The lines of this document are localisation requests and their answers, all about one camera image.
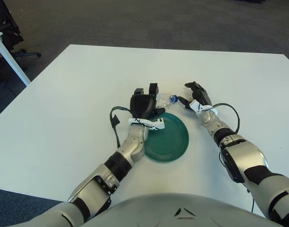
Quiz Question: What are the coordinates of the silver robot torso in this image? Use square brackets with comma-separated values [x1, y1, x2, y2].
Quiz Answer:
[80, 192, 282, 227]

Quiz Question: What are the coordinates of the black right elbow cable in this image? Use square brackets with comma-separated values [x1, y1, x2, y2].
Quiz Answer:
[246, 188, 254, 212]

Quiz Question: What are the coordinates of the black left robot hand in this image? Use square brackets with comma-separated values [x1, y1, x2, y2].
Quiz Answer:
[129, 82, 166, 120]

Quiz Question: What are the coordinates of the clear bottle with blue cap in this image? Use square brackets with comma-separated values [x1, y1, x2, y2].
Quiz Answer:
[155, 93, 179, 111]

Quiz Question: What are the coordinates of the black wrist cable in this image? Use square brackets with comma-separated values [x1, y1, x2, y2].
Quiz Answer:
[109, 106, 132, 149]
[212, 103, 241, 134]

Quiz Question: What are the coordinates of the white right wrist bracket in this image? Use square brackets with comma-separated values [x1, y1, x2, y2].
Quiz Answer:
[189, 99, 218, 116]

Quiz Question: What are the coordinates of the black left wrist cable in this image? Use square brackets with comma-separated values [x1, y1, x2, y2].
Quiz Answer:
[109, 106, 132, 149]

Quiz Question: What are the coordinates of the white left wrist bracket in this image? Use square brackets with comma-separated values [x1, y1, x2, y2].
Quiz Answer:
[127, 117, 165, 131]

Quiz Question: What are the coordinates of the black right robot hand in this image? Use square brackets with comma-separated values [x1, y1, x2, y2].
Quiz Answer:
[178, 81, 213, 111]

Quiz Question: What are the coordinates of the green round plate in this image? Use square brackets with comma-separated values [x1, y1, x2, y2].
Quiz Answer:
[143, 112, 190, 163]

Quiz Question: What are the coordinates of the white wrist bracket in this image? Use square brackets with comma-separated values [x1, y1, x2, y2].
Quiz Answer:
[127, 117, 165, 131]
[189, 99, 218, 116]

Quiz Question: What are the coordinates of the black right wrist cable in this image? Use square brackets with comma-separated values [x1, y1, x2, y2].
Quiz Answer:
[212, 103, 241, 134]

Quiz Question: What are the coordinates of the black office chair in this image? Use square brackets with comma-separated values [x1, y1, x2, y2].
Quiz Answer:
[0, 0, 42, 71]

